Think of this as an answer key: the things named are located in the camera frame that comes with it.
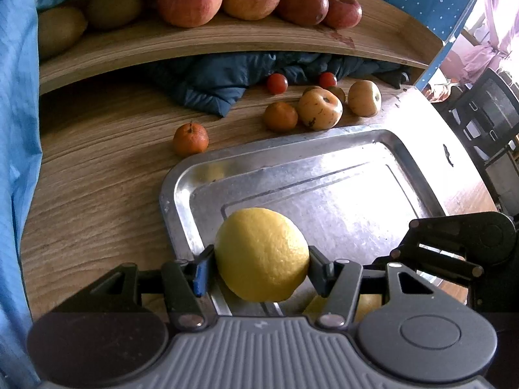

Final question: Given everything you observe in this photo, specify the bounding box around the pink curtain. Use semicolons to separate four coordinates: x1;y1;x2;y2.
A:
440;0;519;86

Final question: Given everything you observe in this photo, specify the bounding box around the metal tray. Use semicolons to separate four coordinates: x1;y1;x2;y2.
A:
159;125;467;317

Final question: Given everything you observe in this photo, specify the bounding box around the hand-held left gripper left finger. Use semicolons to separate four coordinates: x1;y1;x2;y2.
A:
53;245;217;331

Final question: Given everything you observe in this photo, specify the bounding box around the black chair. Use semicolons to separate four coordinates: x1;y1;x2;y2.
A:
440;67;519;171

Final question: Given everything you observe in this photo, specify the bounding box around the dark blue cloth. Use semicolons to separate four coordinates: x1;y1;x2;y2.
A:
142;51;412;119

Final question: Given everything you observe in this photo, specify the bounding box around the yellow apple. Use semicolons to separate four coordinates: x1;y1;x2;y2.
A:
348;80;382;117
298;88;344;131

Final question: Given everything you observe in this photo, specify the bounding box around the light blue curtain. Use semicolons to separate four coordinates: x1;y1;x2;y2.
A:
0;0;102;389

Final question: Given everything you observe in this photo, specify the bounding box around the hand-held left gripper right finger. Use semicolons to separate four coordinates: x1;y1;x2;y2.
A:
308;245;459;329

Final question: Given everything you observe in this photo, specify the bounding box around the yellow lemon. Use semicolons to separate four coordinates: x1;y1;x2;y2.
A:
214;207;311;303

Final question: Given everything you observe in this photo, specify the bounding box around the green-yellow pear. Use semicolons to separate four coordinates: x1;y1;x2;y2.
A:
38;6;88;61
85;0;142;30

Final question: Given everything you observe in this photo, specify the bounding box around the wooden shelf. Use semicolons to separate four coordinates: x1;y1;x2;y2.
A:
38;0;442;94

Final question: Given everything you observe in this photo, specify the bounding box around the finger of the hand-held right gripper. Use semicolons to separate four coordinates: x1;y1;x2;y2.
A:
371;218;484;282

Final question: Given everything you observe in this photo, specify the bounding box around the orange tangerine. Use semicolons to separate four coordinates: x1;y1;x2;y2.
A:
263;102;299;132
173;122;210;157

